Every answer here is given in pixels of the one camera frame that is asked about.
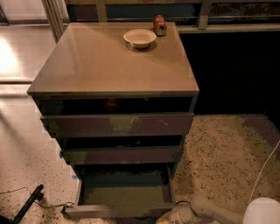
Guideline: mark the white bowl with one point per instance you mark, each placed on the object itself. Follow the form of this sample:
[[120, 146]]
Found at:
[[139, 38]]

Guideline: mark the orange soda can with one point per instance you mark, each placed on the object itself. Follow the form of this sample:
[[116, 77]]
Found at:
[[159, 25]]

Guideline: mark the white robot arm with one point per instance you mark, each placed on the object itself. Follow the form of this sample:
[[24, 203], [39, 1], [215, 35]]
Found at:
[[203, 211]]

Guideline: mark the grey drawer cabinet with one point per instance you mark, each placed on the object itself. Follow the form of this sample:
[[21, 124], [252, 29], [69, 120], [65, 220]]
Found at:
[[94, 71]]

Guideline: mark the black stand leg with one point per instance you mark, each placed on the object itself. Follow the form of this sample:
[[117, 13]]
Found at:
[[35, 195]]

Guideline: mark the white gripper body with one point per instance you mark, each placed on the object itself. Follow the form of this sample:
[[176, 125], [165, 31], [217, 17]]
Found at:
[[180, 215]]

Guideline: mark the metal window railing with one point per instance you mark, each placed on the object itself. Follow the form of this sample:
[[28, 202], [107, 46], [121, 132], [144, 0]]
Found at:
[[190, 16]]

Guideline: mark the grey drawer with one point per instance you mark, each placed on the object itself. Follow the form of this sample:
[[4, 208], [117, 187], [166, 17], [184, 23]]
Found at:
[[113, 156], [123, 191], [137, 125]]

